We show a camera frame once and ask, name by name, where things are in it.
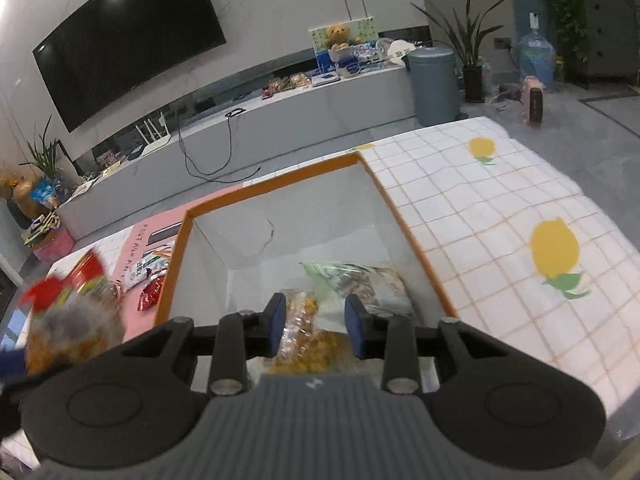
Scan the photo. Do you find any silver green snack bag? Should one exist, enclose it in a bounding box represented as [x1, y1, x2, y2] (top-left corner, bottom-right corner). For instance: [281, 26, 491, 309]
[302, 262, 414, 318]

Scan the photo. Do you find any yellow popcorn snack bag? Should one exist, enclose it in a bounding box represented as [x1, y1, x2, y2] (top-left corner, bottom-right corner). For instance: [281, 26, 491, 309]
[268, 289, 348, 375]

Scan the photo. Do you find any orange cardboard box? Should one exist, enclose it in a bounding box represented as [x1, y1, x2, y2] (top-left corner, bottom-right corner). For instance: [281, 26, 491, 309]
[155, 153, 452, 326]

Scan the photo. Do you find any red snack packet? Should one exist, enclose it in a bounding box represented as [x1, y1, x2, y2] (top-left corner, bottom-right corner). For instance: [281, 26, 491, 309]
[137, 271, 166, 312]

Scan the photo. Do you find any white carrot snack packet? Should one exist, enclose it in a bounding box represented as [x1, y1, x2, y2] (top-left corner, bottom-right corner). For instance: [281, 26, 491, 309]
[122, 245, 174, 290]

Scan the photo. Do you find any pink restaurant mat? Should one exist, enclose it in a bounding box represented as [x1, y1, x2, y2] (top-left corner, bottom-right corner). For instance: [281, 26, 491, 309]
[119, 184, 246, 344]

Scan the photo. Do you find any lemon pattern white tablecloth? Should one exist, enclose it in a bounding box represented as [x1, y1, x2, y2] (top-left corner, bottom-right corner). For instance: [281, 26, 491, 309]
[0, 115, 632, 470]

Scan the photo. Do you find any red orange chips bag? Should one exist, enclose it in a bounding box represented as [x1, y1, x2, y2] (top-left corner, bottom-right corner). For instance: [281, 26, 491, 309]
[18, 249, 107, 313]

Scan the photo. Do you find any pink basket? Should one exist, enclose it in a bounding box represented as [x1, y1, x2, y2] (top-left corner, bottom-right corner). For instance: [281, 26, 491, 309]
[32, 226, 75, 264]

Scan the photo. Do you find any white wifi router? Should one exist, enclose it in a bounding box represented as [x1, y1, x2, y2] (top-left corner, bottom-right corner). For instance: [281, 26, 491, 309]
[134, 112, 171, 156]

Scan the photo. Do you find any grey tv console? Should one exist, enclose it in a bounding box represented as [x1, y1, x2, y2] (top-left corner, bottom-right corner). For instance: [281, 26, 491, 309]
[58, 67, 414, 240]

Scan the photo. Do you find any potted plant left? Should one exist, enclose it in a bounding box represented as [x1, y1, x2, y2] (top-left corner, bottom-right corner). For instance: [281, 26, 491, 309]
[22, 117, 60, 181]

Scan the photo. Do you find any potted plant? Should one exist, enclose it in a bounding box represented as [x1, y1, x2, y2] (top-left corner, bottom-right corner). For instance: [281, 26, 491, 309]
[411, 0, 506, 103]
[22, 117, 60, 181]

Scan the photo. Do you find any blue grey trash bin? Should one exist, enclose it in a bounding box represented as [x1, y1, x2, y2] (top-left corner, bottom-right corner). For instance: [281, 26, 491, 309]
[405, 47, 460, 127]

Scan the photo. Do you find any golden vase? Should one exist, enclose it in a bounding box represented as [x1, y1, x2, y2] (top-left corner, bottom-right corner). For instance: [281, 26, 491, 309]
[12, 177, 49, 220]

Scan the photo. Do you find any pink small heater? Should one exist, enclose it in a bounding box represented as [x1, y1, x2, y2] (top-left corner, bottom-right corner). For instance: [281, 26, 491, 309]
[521, 76, 544, 125]

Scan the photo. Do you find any brown teddy bear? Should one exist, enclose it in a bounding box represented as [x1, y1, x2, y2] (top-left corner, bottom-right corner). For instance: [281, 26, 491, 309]
[322, 24, 361, 51]

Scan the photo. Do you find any potted plant right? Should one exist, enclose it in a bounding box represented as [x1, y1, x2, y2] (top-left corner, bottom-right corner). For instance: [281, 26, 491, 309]
[411, 0, 506, 103]

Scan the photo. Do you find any water bottle jug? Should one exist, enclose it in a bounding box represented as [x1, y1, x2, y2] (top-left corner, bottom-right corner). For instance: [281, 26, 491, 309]
[518, 12, 555, 90]

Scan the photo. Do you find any black cable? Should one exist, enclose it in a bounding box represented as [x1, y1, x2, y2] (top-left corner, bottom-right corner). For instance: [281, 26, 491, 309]
[174, 107, 263, 186]

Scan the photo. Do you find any black wall television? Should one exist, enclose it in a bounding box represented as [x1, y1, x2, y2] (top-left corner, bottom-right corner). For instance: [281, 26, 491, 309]
[32, 0, 226, 132]

